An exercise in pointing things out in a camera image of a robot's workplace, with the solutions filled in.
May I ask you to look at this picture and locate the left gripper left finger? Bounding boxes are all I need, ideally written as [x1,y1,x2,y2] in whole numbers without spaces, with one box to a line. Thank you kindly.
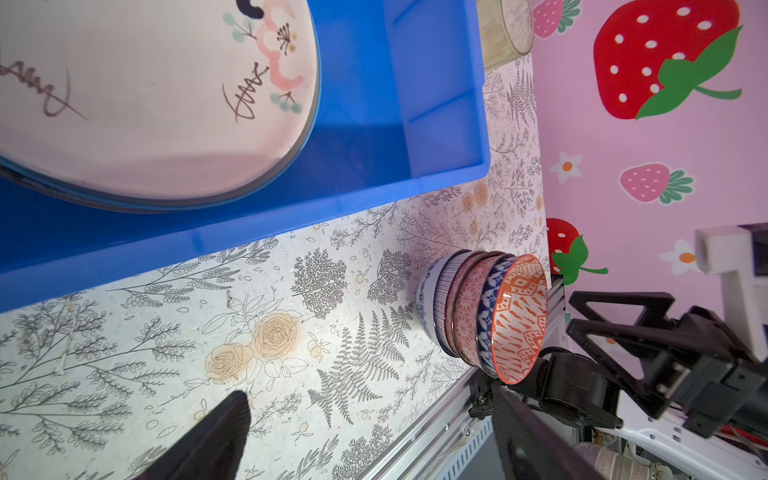
[136,390,251,480]

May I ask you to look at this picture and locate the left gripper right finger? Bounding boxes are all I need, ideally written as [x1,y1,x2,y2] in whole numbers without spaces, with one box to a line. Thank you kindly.
[491,386,603,480]

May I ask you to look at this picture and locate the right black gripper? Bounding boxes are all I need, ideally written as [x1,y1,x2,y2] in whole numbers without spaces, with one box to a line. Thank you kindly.
[567,291,767,438]

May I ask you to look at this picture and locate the orange patterned upturned bowl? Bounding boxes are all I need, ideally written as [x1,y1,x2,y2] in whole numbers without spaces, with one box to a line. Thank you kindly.
[491,254,548,385]

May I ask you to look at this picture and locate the cream floral plate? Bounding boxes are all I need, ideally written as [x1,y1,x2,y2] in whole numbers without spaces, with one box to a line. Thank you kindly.
[1,1,320,199]

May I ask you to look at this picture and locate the blue patterned bowl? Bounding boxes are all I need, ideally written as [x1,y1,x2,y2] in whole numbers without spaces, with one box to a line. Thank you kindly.
[476,254,517,378]

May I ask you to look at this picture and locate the purple striped bowl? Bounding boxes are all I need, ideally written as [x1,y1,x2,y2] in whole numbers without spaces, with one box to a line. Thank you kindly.
[430,250,472,357]

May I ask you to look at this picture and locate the pink floral bowl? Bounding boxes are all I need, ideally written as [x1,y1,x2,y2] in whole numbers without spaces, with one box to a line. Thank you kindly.
[454,251,503,368]

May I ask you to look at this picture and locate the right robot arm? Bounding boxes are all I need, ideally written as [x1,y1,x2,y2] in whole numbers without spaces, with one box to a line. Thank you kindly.
[469,291,767,479]

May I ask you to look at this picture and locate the blue plastic bin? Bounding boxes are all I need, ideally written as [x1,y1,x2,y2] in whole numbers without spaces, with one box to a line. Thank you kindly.
[1,1,490,311]

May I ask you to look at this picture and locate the green glass cup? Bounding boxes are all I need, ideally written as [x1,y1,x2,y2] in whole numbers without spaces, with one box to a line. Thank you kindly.
[476,0,534,72]

